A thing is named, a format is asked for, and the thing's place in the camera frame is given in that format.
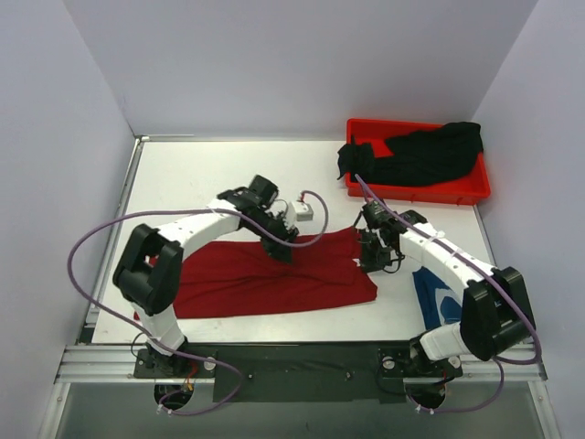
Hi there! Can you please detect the red t shirt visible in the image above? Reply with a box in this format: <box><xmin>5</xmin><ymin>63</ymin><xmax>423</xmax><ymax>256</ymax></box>
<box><xmin>174</xmin><ymin>227</ymin><xmax>378</xmax><ymax>319</ymax></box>

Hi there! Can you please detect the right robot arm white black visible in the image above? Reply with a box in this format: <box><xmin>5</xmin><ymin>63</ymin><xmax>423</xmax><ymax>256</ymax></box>
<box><xmin>358</xmin><ymin>200</ymin><xmax>537</xmax><ymax>374</ymax></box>

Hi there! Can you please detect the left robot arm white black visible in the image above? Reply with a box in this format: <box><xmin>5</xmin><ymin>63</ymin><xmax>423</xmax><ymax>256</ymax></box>
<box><xmin>112</xmin><ymin>176</ymin><xmax>303</xmax><ymax>377</ymax></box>

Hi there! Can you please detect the blue folded t shirt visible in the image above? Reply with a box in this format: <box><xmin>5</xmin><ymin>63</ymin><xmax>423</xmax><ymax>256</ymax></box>
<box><xmin>412</xmin><ymin>267</ymin><xmax>463</xmax><ymax>330</ymax></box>

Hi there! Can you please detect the black t shirt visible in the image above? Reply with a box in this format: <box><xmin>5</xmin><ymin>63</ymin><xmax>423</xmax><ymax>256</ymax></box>
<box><xmin>337</xmin><ymin>122</ymin><xmax>484</xmax><ymax>187</ymax></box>

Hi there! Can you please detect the red plastic bin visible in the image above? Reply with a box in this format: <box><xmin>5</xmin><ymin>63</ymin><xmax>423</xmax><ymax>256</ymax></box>
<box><xmin>346</xmin><ymin>118</ymin><xmax>491</xmax><ymax>206</ymax></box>

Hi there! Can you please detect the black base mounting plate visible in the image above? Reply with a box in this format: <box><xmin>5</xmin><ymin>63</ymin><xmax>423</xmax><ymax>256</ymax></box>
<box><xmin>133</xmin><ymin>341</ymin><xmax>463</xmax><ymax>406</ymax></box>

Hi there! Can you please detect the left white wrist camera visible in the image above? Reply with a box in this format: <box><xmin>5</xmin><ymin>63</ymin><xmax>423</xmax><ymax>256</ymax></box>
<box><xmin>284</xmin><ymin>197</ymin><xmax>314</xmax><ymax>227</ymax></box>

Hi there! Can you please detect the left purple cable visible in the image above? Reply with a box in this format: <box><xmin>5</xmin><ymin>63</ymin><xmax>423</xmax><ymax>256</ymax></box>
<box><xmin>67</xmin><ymin>189</ymin><xmax>330</xmax><ymax>416</ymax></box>

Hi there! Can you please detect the aluminium frame rail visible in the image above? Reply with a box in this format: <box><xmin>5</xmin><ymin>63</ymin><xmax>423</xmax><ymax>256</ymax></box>
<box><xmin>54</xmin><ymin>134</ymin><xmax>548</xmax><ymax>385</ymax></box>

